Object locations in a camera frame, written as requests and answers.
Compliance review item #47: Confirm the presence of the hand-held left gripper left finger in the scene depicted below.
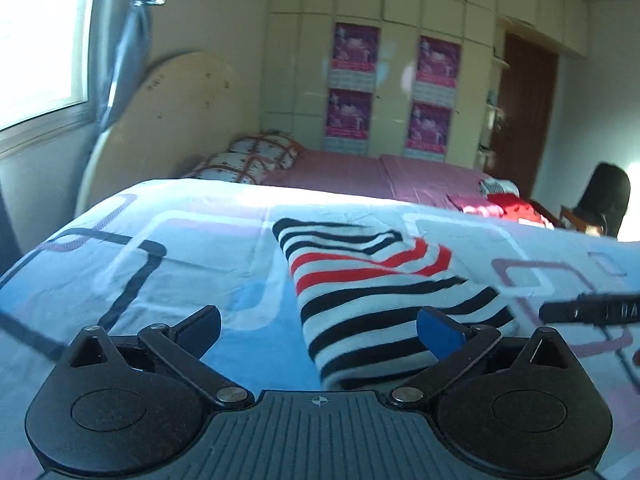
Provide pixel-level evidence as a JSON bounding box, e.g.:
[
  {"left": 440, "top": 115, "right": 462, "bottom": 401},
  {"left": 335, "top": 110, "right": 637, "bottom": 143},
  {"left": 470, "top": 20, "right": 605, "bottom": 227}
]
[{"left": 67, "top": 305, "right": 253, "bottom": 408}]

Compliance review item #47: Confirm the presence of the window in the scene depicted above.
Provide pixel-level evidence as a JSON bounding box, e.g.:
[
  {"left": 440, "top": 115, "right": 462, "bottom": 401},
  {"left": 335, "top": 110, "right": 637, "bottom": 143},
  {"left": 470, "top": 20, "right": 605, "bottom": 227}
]
[{"left": 0, "top": 0, "right": 101, "bottom": 133}]

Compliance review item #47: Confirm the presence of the grey blue curtain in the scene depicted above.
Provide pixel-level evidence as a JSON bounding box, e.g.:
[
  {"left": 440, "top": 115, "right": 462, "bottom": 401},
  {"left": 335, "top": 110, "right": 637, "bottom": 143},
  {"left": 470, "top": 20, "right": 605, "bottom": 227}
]
[{"left": 87, "top": 0, "right": 166, "bottom": 133}]

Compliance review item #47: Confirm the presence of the black red white striped garment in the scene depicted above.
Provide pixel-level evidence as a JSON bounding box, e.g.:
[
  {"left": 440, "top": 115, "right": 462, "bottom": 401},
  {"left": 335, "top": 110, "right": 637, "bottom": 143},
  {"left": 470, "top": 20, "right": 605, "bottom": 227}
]
[{"left": 272, "top": 217, "right": 518, "bottom": 391}]

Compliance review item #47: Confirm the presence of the purple wall poster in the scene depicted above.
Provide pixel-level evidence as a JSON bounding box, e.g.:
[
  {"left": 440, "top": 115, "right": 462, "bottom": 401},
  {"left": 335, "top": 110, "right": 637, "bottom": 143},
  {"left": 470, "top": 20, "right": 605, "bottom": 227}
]
[
  {"left": 325, "top": 89, "right": 373, "bottom": 153},
  {"left": 404, "top": 101, "right": 453, "bottom": 163},
  {"left": 332, "top": 22, "right": 381, "bottom": 92},
  {"left": 415, "top": 35, "right": 461, "bottom": 106}
]

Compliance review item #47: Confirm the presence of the black chair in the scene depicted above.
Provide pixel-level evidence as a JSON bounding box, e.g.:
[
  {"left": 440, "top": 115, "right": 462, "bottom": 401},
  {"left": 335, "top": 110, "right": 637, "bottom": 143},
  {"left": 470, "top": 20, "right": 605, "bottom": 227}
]
[{"left": 575, "top": 162, "right": 631, "bottom": 238}]

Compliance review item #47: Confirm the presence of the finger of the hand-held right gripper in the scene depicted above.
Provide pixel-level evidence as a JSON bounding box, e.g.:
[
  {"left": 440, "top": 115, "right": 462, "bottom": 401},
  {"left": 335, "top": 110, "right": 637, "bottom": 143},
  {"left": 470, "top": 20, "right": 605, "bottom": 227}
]
[{"left": 540, "top": 292, "right": 640, "bottom": 326}]

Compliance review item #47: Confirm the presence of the blue white printed blanket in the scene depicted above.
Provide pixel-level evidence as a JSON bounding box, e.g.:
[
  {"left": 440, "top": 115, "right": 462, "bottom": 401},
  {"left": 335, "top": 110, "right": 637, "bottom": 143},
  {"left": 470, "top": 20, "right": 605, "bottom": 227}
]
[{"left": 0, "top": 177, "right": 640, "bottom": 480}]

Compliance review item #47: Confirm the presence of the cream corner shelf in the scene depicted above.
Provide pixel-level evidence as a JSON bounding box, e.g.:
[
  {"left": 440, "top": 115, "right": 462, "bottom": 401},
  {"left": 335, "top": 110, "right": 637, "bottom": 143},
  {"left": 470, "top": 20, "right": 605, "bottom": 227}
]
[{"left": 477, "top": 55, "right": 511, "bottom": 171}]

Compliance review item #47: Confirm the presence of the pink bed sheet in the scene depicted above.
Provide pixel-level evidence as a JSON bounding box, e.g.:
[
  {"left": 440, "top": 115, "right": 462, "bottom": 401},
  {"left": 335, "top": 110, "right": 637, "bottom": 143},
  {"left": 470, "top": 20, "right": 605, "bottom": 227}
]
[{"left": 260, "top": 150, "right": 521, "bottom": 206}]

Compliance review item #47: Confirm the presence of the cream wardrobe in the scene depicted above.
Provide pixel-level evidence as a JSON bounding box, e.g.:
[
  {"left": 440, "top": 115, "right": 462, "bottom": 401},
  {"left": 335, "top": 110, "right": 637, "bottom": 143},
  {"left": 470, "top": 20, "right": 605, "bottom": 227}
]
[{"left": 260, "top": 0, "right": 588, "bottom": 171}]

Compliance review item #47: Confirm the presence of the black white striped cloth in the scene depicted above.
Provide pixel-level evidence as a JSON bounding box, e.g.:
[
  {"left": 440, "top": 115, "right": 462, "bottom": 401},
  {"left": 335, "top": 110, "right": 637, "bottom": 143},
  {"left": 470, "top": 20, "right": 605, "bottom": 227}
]
[{"left": 477, "top": 178, "right": 521, "bottom": 196}]

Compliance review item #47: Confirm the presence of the patterned pillow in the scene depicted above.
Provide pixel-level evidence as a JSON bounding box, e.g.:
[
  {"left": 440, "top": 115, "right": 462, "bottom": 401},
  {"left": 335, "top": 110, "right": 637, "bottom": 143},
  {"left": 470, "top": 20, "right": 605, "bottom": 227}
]
[
  {"left": 230, "top": 130, "right": 306, "bottom": 171},
  {"left": 182, "top": 152, "right": 281, "bottom": 184}
]

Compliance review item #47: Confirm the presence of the red clothes pile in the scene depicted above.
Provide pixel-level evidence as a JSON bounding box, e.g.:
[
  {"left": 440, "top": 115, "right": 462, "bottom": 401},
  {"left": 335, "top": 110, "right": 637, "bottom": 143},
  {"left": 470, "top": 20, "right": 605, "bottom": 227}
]
[{"left": 460, "top": 192, "right": 551, "bottom": 228}]

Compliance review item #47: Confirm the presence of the brown wooden door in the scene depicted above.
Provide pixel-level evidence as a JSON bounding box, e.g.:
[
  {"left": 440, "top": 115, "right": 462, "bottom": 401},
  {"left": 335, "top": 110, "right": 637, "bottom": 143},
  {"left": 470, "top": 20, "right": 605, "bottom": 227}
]
[{"left": 492, "top": 32, "right": 558, "bottom": 201}]

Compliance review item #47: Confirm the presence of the cream round headboard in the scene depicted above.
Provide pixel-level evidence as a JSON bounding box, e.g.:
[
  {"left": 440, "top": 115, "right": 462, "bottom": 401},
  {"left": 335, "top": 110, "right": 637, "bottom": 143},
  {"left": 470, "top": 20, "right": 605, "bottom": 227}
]
[{"left": 75, "top": 50, "right": 236, "bottom": 211}]

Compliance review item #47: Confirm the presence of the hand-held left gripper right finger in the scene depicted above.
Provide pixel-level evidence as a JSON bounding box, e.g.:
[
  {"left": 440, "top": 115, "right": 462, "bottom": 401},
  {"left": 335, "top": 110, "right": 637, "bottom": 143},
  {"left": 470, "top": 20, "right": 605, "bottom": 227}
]
[{"left": 391, "top": 306, "right": 576, "bottom": 406}]

